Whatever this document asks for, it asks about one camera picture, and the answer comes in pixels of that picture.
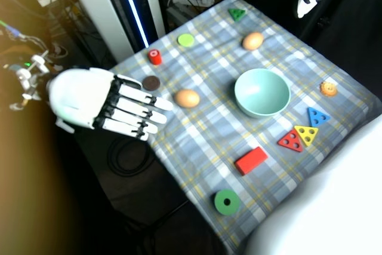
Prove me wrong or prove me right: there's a brown sandwich cookie toy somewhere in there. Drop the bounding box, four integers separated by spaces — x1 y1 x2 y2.
142 75 161 91

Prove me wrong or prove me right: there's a teal bowl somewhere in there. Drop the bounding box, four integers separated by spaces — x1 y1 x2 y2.
234 68 291 119

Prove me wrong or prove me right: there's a tan swirl biscuit toy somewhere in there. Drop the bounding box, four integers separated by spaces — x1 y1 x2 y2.
319 81 338 98

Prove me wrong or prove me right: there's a yellow triangle peg block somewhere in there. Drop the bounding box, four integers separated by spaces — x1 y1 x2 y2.
294 125 319 148

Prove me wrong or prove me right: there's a brown egg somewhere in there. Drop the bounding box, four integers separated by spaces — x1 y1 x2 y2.
174 88 201 109
242 32 264 51

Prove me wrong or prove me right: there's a green sandwich cookie toy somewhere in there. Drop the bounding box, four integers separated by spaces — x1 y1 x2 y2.
177 33 195 48

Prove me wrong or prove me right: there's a white robot column, blue light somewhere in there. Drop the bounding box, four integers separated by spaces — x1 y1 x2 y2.
61 0 167 63

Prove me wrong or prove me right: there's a red triangle peg block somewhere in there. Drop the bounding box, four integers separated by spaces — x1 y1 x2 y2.
277 130 304 153

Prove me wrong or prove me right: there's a red cylinder block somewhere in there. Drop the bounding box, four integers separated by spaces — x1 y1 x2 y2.
147 48 163 66

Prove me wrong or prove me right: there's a green ring block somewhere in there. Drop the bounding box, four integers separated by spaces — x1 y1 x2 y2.
214 189 241 216

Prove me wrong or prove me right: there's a green triangle peg block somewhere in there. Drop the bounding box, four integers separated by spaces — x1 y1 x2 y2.
228 8 247 23

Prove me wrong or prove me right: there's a blue plaid cloth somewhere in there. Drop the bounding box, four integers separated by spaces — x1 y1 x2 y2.
109 0 382 255

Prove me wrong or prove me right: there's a white blurred panel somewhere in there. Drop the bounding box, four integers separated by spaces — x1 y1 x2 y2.
244 114 382 255

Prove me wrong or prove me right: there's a blue triangle peg block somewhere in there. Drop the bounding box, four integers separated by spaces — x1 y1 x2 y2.
307 107 331 128

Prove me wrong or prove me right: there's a black coiled cable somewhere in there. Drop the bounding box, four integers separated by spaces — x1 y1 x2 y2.
106 137 156 177

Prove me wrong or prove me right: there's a red rectangular block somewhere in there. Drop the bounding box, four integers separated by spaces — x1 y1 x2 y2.
234 146 269 176

